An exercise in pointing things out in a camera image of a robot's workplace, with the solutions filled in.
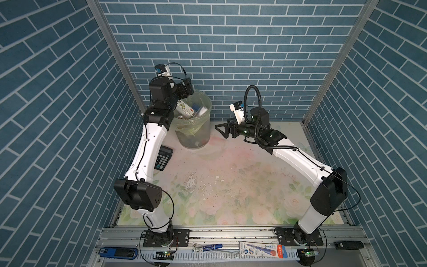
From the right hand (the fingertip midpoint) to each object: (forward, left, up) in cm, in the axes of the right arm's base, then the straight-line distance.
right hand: (220, 121), depth 75 cm
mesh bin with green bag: (+5, +15, -14) cm, 21 cm away
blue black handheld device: (-50, +37, -27) cm, 68 cm away
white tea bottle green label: (+17, +23, -9) cm, 30 cm away
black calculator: (-1, +35, -30) cm, 46 cm away
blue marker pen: (-45, +2, -32) cm, 55 cm away
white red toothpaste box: (-43, -21, -32) cm, 58 cm away
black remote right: (-39, -57, -31) cm, 76 cm away
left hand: (+10, +17, +14) cm, 24 cm away
